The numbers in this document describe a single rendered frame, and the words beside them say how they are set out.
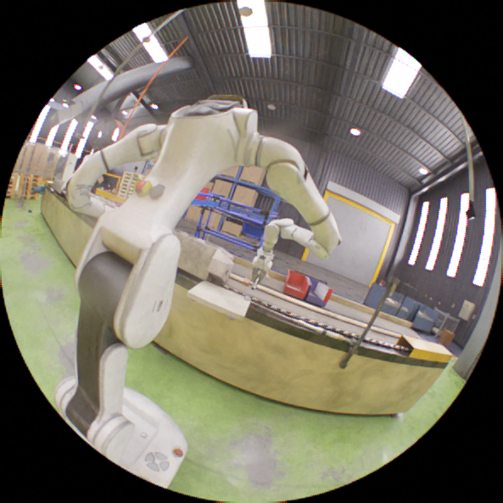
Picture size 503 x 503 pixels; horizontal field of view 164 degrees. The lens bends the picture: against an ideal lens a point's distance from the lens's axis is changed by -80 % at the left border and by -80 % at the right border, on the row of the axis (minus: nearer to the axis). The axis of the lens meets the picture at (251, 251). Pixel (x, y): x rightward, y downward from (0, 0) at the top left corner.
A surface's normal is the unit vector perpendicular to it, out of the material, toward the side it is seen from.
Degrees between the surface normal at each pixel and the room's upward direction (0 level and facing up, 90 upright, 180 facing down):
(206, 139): 106
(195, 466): 0
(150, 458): 0
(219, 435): 0
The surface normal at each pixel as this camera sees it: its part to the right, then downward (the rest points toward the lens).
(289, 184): -0.22, 0.78
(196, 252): -0.15, -0.07
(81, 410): 0.25, -0.82
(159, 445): 0.33, -0.93
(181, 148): -0.01, 0.37
